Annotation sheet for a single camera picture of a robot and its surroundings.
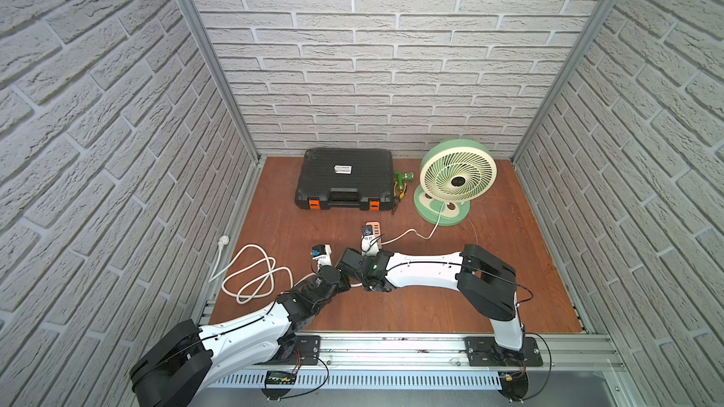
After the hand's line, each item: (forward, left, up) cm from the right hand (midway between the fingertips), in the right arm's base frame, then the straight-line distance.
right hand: (372, 255), depth 89 cm
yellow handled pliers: (+24, -12, -2) cm, 26 cm away
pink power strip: (+9, -2, 0) cm, 9 cm away
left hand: (-2, +8, +2) cm, 9 cm away
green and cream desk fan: (+15, -25, +21) cm, 36 cm away
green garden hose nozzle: (+33, -14, 0) cm, 36 cm away
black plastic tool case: (+31, +8, +2) cm, 32 cm away
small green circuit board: (-31, +26, -4) cm, 41 cm away
